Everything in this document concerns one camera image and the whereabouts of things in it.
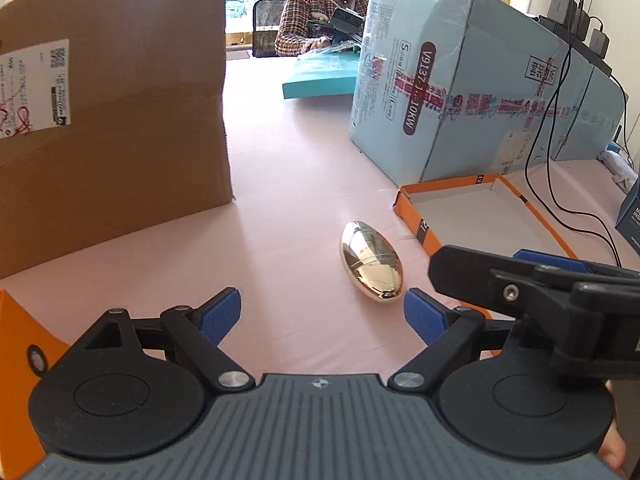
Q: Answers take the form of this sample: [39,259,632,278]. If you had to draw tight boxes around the gold oval case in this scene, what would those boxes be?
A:
[340,221,405,302]

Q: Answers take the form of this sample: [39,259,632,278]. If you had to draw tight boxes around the operator hand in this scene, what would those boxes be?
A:
[598,411,627,479]

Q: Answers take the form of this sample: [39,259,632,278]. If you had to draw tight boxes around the orange box lid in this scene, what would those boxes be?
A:
[393,174,577,292]

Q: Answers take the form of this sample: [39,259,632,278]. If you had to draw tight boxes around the dark blue small box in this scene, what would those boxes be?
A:
[615,193,640,254]

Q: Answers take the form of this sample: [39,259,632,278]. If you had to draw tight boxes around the orange shoe box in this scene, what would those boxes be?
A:
[1,290,68,479]

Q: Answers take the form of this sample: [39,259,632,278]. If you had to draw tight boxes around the light blue cardboard box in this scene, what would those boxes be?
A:
[349,0,624,185]

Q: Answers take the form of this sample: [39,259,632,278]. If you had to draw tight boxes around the large brown cardboard box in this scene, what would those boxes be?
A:
[1,0,232,276]

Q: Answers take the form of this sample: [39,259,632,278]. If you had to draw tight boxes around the power strip with adapters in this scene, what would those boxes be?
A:
[538,0,613,77]

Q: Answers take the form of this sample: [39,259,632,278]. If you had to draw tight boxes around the teal flat box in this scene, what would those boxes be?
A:
[282,51,360,100]

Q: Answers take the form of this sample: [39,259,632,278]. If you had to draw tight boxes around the black office chair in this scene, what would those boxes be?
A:
[252,0,288,58]

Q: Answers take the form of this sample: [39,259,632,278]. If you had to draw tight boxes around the woman in plaid jacket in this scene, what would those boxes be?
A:
[274,0,369,58]

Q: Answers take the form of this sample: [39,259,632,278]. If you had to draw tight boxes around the black cables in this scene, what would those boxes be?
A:
[523,0,632,269]

